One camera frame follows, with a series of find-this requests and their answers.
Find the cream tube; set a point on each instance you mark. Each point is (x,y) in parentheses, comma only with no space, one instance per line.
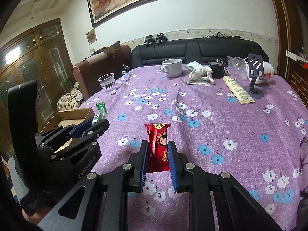
(238,90)

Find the white crumpled cloth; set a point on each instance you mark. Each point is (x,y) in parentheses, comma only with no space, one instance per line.
(199,73)

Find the person's grey clothing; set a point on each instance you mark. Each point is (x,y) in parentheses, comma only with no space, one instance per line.
(16,182)

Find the white jar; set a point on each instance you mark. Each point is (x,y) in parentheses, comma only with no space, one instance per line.
(267,73)

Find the red cartoon girl snack packet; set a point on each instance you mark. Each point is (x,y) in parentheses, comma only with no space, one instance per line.
(157,146)

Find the white mug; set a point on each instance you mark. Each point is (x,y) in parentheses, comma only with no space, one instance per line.
(173,68)

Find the yellow wall notice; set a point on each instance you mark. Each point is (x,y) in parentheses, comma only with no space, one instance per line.
(91,36)

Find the green twisted candy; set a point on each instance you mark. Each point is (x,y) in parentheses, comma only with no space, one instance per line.
(99,112)

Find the brown clothing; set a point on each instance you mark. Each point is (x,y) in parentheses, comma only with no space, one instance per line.
(112,48)

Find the plastic cup with water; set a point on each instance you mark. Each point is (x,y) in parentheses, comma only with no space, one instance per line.
(107,84)

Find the brown armchair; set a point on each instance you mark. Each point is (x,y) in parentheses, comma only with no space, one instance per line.
(96,67)

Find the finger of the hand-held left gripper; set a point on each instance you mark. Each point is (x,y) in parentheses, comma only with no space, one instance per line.
(81,127)
(96,130)

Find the white strip box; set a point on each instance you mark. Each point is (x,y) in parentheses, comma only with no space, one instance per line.
(292,54)

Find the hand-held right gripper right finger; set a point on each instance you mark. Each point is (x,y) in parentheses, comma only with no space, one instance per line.
(172,166)

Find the spare black gripper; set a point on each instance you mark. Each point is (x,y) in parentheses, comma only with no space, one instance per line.
(160,38)
(149,40)

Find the wooden glass door cabinet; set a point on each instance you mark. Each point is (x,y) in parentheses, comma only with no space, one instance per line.
(53,60)

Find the leaf pattern blanket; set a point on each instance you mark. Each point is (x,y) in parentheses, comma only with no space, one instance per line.
(68,98)

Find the row of shelf items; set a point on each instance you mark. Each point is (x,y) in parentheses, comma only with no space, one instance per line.
(303,63)

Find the black round container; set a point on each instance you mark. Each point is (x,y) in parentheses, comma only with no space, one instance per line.
(216,71)

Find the black leather sofa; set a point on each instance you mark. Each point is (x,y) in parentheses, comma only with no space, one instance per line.
(192,49)

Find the brown cardboard box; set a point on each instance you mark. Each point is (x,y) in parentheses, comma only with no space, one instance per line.
(72,115)

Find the brick pattern cabinet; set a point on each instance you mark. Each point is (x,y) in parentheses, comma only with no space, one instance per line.
(299,80)

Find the empty clear plastic cup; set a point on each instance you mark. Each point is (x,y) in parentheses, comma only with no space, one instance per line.
(237,65)

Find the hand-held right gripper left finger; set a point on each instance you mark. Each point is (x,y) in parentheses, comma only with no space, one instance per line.
(143,163)

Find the purple frame glasses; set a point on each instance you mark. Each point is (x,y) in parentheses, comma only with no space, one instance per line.
(303,154)

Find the grey phone stand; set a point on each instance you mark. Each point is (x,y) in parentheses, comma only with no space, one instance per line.
(255,65)

